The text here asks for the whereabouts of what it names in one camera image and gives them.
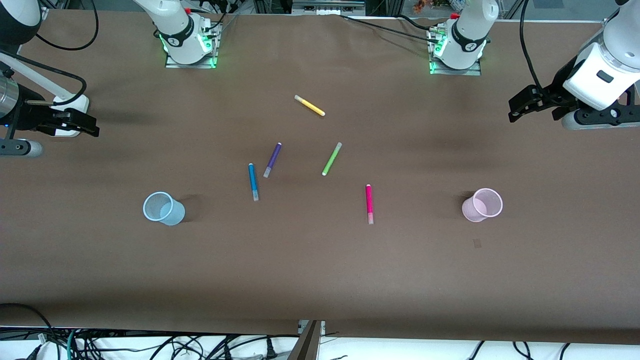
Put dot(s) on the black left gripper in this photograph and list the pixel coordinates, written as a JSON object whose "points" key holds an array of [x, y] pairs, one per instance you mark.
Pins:
{"points": [[556, 91]]}

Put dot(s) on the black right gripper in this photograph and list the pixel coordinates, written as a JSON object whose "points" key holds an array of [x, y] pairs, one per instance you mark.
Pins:
{"points": [[29, 112]]}

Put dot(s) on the blue marker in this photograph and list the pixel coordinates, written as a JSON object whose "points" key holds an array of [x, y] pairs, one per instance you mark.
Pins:
{"points": [[253, 181]]}

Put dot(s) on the pink marker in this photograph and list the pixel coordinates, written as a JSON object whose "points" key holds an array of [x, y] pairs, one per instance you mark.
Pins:
{"points": [[369, 202]]}

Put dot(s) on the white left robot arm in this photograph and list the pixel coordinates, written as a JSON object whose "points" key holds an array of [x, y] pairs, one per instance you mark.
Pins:
{"points": [[607, 65]]}

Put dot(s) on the pink plastic cup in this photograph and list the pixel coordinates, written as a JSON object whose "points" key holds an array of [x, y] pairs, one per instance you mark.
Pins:
{"points": [[481, 206]]}

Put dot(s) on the blue plastic cup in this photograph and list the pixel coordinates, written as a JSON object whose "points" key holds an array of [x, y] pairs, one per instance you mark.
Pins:
{"points": [[165, 210]]}

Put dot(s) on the purple marker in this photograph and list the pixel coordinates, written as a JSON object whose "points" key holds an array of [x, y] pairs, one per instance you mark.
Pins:
{"points": [[273, 159]]}

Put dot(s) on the green marker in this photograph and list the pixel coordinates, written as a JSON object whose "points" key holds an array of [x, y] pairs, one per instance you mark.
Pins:
{"points": [[331, 159]]}

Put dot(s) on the yellow marker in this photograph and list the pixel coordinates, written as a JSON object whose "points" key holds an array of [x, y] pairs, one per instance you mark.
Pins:
{"points": [[310, 105]]}

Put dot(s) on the black power plug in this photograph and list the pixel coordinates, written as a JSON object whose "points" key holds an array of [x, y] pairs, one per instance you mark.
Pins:
{"points": [[270, 350]]}

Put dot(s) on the metal table leg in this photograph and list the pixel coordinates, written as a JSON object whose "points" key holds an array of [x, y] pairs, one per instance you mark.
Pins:
{"points": [[306, 342]]}

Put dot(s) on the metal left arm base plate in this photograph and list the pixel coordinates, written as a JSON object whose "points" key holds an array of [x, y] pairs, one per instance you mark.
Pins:
{"points": [[436, 67]]}

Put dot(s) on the aluminium frame rail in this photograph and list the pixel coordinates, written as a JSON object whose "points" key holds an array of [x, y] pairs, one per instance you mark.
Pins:
{"points": [[327, 6]]}

